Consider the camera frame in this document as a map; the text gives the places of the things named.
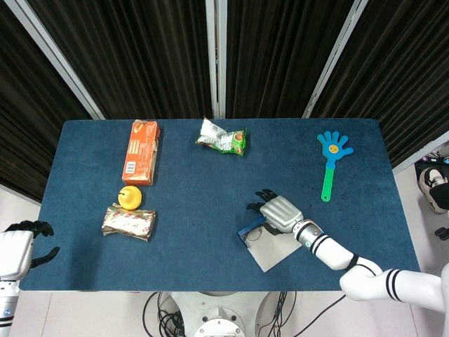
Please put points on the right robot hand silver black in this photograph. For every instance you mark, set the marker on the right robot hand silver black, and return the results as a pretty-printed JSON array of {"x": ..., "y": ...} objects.
[{"x": 280, "y": 212}]

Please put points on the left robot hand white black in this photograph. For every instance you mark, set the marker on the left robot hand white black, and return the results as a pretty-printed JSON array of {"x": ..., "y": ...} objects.
[{"x": 15, "y": 251}]

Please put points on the blue rectangular box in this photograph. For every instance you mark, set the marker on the blue rectangular box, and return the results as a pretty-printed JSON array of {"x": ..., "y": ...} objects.
[{"x": 273, "y": 252}]

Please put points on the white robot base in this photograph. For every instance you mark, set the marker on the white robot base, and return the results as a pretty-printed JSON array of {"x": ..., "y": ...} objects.
[{"x": 219, "y": 312}]

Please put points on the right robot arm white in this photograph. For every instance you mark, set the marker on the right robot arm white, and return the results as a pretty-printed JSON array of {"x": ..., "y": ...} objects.
[{"x": 365, "y": 281}]

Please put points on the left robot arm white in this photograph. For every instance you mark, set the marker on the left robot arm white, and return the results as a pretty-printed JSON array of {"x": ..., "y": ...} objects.
[{"x": 6, "y": 302}]

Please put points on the blue hand clapper toy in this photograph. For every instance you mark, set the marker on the blue hand clapper toy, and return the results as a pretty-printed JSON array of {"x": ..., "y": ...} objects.
[{"x": 334, "y": 149}]

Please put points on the green crumpled snack bag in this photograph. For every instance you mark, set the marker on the green crumpled snack bag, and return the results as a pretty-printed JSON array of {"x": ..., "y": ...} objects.
[{"x": 228, "y": 140}]

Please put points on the blue felt table mat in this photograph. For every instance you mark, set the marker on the blue felt table mat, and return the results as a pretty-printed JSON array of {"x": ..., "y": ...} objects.
[{"x": 196, "y": 259}]

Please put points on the silver foil snack packet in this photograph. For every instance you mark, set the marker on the silver foil snack packet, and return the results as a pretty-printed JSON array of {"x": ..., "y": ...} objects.
[{"x": 128, "y": 223}]

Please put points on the yellow pear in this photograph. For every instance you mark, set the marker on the yellow pear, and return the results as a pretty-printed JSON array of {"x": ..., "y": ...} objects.
[{"x": 129, "y": 199}]

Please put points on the orange cardboard carton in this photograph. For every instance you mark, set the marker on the orange cardboard carton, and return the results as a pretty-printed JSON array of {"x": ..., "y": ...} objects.
[{"x": 140, "y": 154}]

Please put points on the white black sneaker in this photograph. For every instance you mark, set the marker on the white black sneaker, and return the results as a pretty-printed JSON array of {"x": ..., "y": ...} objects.
[{"x": 433, "y": 186}]

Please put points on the black folding partition screen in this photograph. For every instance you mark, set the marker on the black folding partition screen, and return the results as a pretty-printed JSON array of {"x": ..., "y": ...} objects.
[{"x": 140, "y": 52}]

